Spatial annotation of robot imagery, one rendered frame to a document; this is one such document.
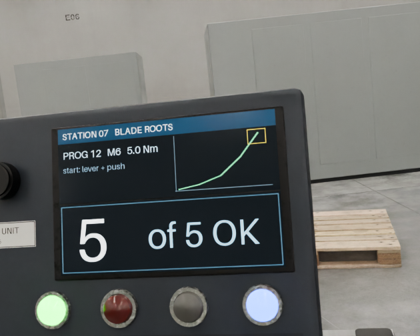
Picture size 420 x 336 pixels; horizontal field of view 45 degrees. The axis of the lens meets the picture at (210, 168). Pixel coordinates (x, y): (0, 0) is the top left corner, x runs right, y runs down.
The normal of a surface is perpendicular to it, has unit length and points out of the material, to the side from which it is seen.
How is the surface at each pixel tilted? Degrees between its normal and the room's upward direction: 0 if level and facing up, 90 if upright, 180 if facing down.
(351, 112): 90
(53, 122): 75
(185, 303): 70
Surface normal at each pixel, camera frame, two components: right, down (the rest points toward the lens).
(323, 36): 0.04, 0.14
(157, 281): -0.20, -0.10
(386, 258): -0.24, 0.13
